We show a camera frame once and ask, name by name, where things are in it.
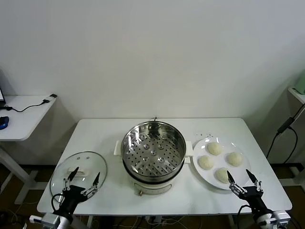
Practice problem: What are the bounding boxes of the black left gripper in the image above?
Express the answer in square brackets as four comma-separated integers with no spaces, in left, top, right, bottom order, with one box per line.
[54,167,101,215]

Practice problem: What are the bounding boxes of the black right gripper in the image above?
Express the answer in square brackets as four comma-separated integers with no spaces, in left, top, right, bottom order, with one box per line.
[227,169,275,217]

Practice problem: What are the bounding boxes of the glass lid with cream handle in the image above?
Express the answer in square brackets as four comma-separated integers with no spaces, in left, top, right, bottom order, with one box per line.
[49,150,108,205]

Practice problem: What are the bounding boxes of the white steamed baozi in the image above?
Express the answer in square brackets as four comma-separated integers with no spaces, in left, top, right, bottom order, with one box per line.
[206,142,224,156]
[225,152,244,167]
[198,155,214,170]
[215,167,231,184]

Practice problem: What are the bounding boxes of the perforated steel steamer basket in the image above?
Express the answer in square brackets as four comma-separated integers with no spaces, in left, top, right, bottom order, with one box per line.
[121,121,187,176]

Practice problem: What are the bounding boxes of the white round plate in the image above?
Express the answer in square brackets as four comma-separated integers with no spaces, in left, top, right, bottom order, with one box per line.
[192,137,252,191]

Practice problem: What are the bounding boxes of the cream electric cooker base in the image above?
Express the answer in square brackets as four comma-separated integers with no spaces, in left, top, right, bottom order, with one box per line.
[113,140,194,197]

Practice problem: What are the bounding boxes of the white side table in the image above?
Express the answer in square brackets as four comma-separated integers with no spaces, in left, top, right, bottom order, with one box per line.
[0,95,58,205]

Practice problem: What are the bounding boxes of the white power strip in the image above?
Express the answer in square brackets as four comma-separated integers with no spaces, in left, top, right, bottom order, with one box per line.
[145,215,167,226]

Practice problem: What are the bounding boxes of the grey USB adapter dongle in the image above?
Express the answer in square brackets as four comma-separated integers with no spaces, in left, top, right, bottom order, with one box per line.
[43,94,58,104]

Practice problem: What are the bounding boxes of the blue computer mouse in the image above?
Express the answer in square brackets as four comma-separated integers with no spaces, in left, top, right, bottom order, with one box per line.
[0,116,10,130]

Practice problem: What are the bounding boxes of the white shelf board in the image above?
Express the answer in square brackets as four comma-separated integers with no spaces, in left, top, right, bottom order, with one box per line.
[287,86,305,105]

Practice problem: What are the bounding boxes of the pale green container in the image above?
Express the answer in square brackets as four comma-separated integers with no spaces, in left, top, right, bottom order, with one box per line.
[292,71,305,95]

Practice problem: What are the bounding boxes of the dark laptop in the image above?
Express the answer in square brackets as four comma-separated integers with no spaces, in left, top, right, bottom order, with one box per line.
[0,69,7,104]

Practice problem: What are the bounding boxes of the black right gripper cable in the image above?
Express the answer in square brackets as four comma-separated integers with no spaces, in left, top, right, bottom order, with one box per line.
[238,204,251,219]

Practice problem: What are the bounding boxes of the black power adapter with cable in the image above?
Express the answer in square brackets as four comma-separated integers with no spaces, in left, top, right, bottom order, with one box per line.
[265,104,305,161]

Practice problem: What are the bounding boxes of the thin black cable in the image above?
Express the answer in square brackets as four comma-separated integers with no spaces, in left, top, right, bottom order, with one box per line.
[0,99,47,113]

